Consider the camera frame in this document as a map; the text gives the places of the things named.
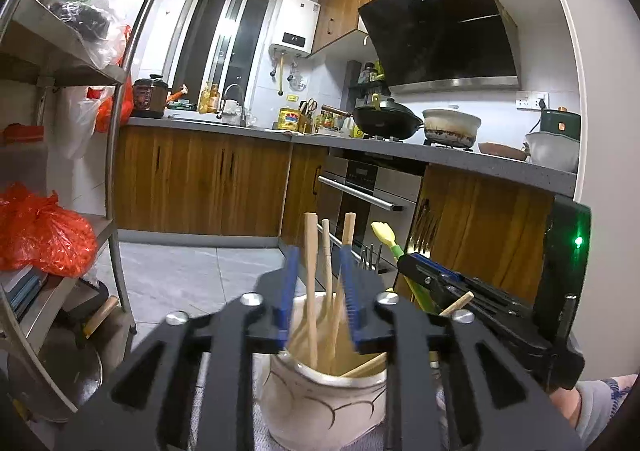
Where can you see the brown clay plate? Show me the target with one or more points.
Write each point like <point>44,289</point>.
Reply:
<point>502,150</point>

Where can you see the green kitchen appliance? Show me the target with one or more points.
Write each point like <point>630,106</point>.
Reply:
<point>560,120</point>

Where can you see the condiment bottles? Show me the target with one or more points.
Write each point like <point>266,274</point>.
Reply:
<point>332,122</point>

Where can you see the hanging red plastic bag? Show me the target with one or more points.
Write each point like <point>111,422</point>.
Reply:
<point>107,113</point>

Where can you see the white bowl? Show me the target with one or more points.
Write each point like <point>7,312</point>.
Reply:
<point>552,153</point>

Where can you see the kitchen window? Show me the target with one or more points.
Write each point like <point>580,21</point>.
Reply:
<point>220,41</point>

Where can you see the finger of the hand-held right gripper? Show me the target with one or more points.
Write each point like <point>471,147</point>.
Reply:
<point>515,336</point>
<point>435,273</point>

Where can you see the stack of books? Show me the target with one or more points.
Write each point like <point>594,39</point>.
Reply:
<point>22,287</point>

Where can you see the white water heater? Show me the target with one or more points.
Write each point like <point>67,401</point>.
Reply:
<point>295,23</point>

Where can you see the person's right forearm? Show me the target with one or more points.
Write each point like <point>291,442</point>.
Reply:
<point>590,406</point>

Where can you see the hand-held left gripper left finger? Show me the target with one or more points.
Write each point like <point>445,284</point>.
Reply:
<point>290,296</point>

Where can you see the wooden lower cabinets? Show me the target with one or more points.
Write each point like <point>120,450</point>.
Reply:
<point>200,181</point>

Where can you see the black range hood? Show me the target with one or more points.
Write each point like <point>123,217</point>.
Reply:
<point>440,26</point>

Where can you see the metal shelf rack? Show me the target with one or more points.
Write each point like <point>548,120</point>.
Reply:
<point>117,141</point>

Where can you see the metal sink faucet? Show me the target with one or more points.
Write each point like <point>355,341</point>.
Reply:
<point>235,96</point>

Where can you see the black wok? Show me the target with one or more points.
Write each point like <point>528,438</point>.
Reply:
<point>382,120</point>

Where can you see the white wall socket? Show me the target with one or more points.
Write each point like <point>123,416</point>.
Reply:
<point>532,101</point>

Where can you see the yellow green silicone spatula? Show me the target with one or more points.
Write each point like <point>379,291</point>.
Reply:
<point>385,235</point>

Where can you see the dark red rice cooker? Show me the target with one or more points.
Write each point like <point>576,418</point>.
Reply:
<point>149,97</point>

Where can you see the wall spice rack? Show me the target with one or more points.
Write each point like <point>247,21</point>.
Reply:
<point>370,77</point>

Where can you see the gold metal fork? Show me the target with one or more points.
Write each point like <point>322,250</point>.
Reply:
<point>425,231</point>

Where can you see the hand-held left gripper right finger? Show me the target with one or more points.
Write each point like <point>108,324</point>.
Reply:
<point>350,301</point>

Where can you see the built-in steel oven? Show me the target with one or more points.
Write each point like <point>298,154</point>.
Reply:
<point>370,201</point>

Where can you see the silver metal fork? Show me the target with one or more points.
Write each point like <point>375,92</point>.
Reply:
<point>370,257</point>

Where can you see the white casserole pot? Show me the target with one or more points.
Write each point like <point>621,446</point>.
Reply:
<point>452,126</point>

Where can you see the clear plastic bag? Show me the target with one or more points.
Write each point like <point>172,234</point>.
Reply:
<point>85,26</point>

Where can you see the knife and scissors holder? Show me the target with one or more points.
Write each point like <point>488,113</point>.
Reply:
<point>307,115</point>

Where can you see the small red package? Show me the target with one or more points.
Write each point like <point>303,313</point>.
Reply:
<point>22,133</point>

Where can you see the white plastic bag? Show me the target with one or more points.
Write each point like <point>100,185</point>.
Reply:
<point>75,123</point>

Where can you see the yellow liquid bottles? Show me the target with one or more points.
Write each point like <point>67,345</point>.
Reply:
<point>210,100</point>

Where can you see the crumpled red plastic bag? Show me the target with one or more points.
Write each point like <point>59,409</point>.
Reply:
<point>45,236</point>

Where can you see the white ceramic utensil jar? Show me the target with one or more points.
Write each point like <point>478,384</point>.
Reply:
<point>320,406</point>

